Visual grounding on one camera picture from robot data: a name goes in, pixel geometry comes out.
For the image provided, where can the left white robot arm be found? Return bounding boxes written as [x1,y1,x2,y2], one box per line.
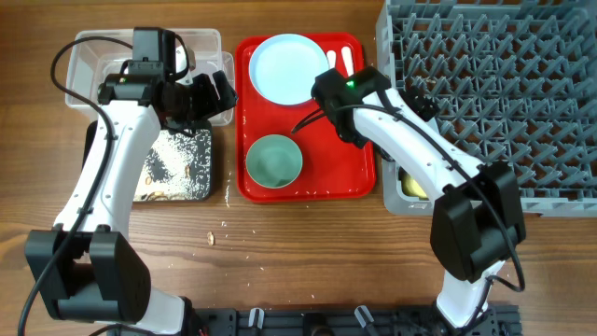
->
[24,27,238,335]

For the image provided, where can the yellow plastic cup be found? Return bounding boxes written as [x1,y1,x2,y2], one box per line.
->
[400,173,427,200]

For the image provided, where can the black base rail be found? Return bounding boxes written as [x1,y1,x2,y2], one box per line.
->
[106,305,522,336]

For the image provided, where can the rice and food scraps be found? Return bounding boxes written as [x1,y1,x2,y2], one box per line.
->
[133,129,213,202]

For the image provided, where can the white plastic spoon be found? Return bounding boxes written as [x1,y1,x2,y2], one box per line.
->
[326,50,337,69]

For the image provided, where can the black food waste tray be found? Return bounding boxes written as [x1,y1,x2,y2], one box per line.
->
[82,119,215,203]

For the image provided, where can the green bowl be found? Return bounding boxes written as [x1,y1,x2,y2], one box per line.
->
[245,134,303,189]

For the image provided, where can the grey dishwasher rack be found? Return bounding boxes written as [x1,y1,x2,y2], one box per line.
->
[376,0,596,217]

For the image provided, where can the white plastic fork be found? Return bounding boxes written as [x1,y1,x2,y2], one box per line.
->
[340,47,354,77]

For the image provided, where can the light blue plate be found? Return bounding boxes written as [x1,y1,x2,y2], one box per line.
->
[248,34,330,105]

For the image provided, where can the nut crumb on table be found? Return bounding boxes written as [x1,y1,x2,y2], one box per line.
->
[207,231,215,246]

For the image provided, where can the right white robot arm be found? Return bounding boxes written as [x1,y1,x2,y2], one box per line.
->
[311,66,526,334]

